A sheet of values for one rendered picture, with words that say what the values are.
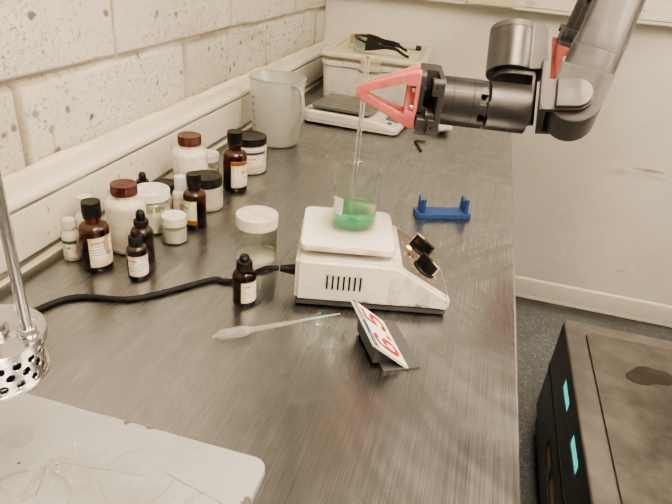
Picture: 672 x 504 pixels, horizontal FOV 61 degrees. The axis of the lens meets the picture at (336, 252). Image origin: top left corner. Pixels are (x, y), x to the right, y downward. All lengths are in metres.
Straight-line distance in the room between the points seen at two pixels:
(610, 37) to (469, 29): 1.36
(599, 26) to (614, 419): 0.83
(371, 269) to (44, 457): 0.40
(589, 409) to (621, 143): 1.11
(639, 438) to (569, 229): 1.11
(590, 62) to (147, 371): 0.59
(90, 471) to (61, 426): 0.06
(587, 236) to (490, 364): 1.63
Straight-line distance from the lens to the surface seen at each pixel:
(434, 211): 1.04
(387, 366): 0.65
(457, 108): 0.70
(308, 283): 0.72
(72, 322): 0.74
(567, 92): 0.69
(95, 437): 0.57
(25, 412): 0.62
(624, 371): 1.48
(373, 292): 0.73
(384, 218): 0.79
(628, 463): 1.25
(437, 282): 0.76
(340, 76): 1.75
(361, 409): 0.60
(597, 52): 0.73
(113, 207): 0.84
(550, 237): 2.28
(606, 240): 2.31
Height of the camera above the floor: 1.16
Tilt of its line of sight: 28 degrees down
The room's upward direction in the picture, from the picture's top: 5 degrees clockwise
